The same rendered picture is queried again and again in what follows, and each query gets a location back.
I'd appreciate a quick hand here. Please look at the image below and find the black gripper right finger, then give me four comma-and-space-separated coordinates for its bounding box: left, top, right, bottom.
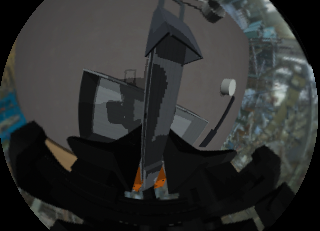
163, 128, 237, 195

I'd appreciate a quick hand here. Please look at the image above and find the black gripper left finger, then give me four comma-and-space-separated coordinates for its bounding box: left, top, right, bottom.
67, 126, 143, 192

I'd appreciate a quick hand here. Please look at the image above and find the grey short cylinder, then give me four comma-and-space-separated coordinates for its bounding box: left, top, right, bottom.
220, 79, 236, 96

